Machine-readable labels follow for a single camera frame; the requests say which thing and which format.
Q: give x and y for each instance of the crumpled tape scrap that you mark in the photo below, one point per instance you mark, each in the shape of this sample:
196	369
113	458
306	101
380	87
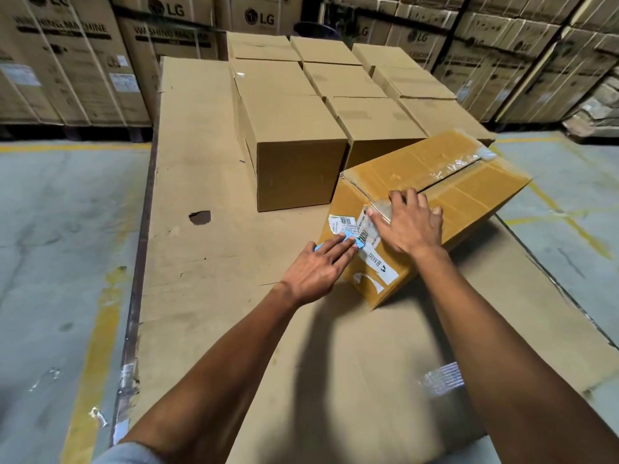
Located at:
98	417

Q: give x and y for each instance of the person's right little finger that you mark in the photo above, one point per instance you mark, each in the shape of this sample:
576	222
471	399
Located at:
436	215

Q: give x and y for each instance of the clear tape strip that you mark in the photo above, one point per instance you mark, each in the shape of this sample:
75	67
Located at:
442	379

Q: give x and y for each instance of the group of plain cardboard boxes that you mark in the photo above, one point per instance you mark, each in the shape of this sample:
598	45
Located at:
290	140

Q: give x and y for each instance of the person's right forearm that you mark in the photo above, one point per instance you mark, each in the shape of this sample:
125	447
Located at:
483	343

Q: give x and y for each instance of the dark blue barrel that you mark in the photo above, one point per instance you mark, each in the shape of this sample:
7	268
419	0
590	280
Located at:
317	30

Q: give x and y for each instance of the light blue hand tool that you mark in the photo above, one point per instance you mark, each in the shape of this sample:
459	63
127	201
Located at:
357	242

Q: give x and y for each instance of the person's left hand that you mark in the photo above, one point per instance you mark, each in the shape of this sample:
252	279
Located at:
309	275

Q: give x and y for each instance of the stack of printed appliance cartons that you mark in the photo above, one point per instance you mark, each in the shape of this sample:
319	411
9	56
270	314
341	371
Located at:
72	57

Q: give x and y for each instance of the person's right hand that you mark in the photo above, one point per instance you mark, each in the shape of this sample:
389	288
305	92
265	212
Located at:
413	229

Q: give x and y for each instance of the large flat cardboard sheet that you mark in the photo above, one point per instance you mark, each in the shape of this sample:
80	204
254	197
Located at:
203	285

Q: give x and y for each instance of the grey shirt sleeve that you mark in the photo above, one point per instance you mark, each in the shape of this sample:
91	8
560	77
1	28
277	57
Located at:
128	455

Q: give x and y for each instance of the person's right thumb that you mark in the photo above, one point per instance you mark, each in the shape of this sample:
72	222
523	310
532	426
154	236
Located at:
379	224

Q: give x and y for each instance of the crushed damaged carton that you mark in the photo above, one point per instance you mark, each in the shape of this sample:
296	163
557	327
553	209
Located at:
597	108

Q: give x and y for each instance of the person's left forearm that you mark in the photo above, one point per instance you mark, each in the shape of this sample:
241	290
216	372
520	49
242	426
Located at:
217	381

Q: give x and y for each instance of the person's left fingers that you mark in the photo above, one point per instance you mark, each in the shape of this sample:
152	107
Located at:
338	251

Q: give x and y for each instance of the taped labelled cardboard box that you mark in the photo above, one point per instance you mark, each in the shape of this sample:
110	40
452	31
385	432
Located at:
464	188

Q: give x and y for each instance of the person's right middle finger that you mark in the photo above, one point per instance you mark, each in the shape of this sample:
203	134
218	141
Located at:
412	199

